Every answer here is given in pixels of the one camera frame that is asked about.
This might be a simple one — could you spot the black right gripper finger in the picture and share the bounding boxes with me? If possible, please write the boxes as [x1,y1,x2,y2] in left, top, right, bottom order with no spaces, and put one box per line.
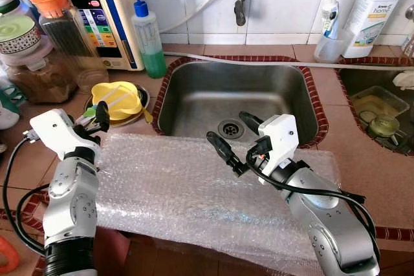
[239,111,265,137]
[206,131,245,168]

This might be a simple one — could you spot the green-topped white tongs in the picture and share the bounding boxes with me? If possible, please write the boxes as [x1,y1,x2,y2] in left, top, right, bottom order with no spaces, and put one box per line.
[76,90,135,128]

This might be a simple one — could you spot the yellow plastic bowl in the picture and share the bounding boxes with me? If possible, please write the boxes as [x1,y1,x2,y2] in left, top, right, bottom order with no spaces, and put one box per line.
[91,81,144,122]

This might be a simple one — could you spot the steel sink drain strainer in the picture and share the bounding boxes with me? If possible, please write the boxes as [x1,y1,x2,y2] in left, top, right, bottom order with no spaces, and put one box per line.
[218,119,246,141]

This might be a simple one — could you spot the large steel sink basin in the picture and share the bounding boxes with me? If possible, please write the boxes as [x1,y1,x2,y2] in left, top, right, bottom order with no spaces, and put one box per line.
[155,61,322,146]

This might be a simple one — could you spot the small clear glass cup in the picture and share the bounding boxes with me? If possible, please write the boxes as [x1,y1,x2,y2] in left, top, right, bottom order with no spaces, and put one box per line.
[74,56,111,94]

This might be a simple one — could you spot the clear jar of brown powder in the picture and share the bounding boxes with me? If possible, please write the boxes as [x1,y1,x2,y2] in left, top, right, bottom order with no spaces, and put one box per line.
[0,37,80,104]

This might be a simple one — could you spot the clear bubble wrap sheet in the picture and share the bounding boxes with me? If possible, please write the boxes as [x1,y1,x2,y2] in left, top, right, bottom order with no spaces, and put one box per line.
[91,131,343,275]

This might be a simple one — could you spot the white sink plug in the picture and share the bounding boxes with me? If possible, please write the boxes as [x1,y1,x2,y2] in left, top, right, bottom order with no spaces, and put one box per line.
[393,71,414,90]

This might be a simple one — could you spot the white mug with green print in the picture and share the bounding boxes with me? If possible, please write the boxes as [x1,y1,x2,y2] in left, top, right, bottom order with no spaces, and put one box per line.
[0,85,21,131]

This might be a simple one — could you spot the green dish soap bottle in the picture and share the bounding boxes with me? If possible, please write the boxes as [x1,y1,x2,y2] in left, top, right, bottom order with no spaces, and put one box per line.
[133,0,168,80]

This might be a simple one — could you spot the clear rectangular plastic container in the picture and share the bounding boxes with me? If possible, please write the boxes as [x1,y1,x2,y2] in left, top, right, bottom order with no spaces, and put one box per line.
[349,85,410,122]

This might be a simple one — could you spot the clear jar with orange lid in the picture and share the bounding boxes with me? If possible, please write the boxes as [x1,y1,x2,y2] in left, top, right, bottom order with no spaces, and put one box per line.
[29,0,98,76]

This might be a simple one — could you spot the clear plastic cup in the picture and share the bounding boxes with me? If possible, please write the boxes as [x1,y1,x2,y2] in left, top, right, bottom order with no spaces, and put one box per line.
[314,27,353,65]

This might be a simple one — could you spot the cluttered steel sink basin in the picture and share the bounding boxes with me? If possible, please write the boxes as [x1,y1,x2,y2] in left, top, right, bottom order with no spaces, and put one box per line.
[338,66,414,155]

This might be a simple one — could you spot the patterned bowl with green lid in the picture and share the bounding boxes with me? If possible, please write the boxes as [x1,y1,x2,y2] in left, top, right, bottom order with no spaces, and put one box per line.
[0,16,43,56]

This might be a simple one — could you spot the cream and blue water ioniser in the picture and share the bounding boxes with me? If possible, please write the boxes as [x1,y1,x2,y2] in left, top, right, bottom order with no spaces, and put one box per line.
[49,0,146,71]

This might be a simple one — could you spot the dark red container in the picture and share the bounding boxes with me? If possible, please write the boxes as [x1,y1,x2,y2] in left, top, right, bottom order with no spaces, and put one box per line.
[94,224,133,276]

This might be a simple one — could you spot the white detergent bottle orange cap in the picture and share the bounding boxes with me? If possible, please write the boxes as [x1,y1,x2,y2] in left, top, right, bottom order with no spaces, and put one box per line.
[342,0,406,59]

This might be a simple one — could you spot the small white and blue bottle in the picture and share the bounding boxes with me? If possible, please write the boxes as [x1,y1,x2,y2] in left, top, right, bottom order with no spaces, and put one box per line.
[321,0,340,39]

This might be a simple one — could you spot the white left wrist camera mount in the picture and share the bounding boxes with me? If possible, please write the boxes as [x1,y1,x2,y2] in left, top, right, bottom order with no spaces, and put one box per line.
[28,109,88,160]

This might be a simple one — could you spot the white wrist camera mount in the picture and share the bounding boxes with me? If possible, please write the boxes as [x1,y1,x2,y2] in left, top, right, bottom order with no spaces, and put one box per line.
[28,109,88,160]
[257,114,300,169]

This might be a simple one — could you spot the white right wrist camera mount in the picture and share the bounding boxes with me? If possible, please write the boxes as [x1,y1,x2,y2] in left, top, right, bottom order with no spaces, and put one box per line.
[257,114,300,169]

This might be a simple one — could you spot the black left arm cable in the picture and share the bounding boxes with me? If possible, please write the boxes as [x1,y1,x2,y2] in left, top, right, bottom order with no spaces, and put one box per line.
[2,135,51,256]

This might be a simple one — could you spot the orange hose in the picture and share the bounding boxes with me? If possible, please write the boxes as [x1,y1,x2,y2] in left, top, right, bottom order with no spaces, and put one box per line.
[0,236,21,275]

